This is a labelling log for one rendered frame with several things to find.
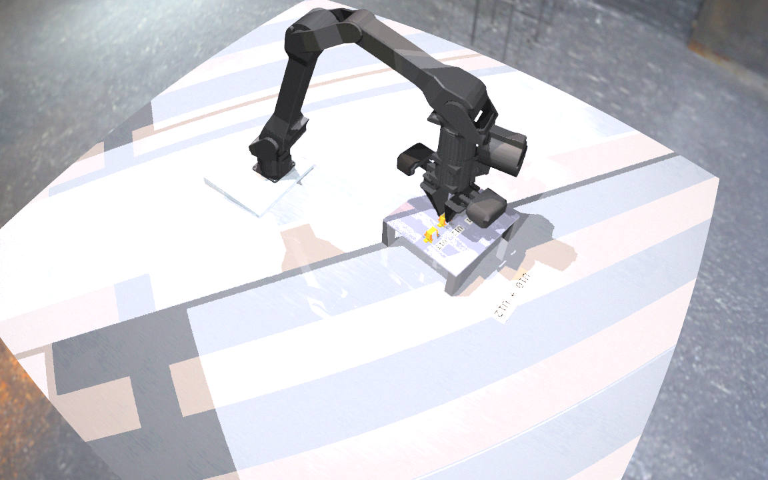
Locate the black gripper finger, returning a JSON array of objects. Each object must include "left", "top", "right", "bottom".
[
  {"left": 419, "top": 182, "right": 449, "bottom": 216},
  {"left": 444, "top": 197, "right": 468, "bottom": 223}
]

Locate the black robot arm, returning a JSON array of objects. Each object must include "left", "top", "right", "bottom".
[{"left": 248, "top": 7, "right": 528, "bottom": 185}]

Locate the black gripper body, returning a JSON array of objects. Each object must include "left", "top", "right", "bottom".
[{"left": 397, "top": 142, "right": 507, "bottom": 228}]

